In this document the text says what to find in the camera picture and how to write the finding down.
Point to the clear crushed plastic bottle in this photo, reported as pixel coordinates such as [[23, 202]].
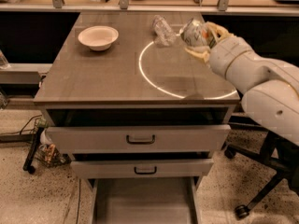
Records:
[[165, 35]]

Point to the black middle drawer handle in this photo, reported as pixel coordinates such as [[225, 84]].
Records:
[[147, 171]]

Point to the bottom open grey drawer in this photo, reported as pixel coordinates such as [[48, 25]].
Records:
[[145, 201]]

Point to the white paper bowl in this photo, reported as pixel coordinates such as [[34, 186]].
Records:
[[98, 38]]

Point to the white green 7up can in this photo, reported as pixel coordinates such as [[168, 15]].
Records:
[[196, 34]]

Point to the middle grey drawer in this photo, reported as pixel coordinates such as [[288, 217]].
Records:
[[125, 169]]

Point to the black top drawer handle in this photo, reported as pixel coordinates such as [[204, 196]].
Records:
[[140, 141]]

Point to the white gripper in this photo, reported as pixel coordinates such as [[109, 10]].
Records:
[[224, 56]]

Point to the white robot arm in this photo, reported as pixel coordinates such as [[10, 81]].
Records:
[[270, 87]]

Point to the black wire cart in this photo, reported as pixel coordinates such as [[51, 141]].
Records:
[[42, 149]]

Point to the top grey drawer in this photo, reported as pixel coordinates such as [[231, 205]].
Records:
[[77, 140]]

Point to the grey drawer cabinet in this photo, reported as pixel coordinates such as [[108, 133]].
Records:
[[133, 83]]

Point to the black drawer handle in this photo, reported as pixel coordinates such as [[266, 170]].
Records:
[[147, 171], [140, 141]]

